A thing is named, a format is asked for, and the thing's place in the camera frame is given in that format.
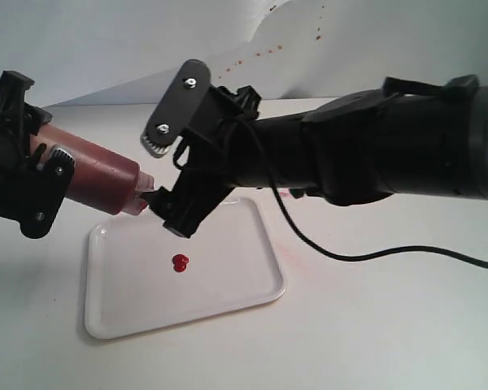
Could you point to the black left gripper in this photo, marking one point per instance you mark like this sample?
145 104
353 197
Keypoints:
19 122

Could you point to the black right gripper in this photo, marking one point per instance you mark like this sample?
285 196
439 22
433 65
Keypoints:
202 159

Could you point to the red ketchup squeeze bottle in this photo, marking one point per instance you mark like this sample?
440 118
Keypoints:
103 179

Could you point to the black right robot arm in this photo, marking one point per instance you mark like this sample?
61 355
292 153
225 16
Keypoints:
406 137

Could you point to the red ketchup blob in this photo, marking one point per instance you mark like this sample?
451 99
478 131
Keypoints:
180 262

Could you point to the white paper backdrop sheet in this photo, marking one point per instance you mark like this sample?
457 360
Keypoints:
122 52

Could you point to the white rectangular plastic tray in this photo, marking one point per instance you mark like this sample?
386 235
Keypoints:
131 286

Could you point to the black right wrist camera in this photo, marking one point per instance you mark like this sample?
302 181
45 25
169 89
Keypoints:
176 108

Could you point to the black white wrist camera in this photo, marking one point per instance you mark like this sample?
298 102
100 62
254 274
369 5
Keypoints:
46 193

